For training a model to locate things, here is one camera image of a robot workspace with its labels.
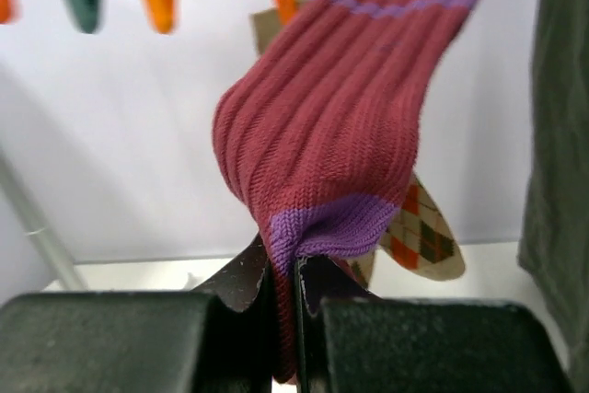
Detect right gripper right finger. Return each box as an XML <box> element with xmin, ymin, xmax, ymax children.
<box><xmin>294</xmin><ymin>256</ymin><xmax>572</xmax><ymax>393</ymax></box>

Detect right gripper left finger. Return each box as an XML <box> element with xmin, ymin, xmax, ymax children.
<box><xmin>1</xmin><ymin>238</ymin><xmax>274</xmax><ymax>393</ymax></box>

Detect argyle brown orange sock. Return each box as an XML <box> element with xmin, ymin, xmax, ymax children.
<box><xmin>249</xmin><ymin>8</ymin><xmax>466</xmax><ymax>288</ymax></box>

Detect metal clothes rack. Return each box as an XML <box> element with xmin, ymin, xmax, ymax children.
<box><xmin>1</xmin><ymin>151</ymin><xmax>87</xmax><ymax>292</ymax></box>

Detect dark green shorts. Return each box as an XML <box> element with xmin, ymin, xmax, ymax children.
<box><xmin>517</xmin><ymin>0</ymin><xmax>589</xmax><ymax>357</ymax></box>

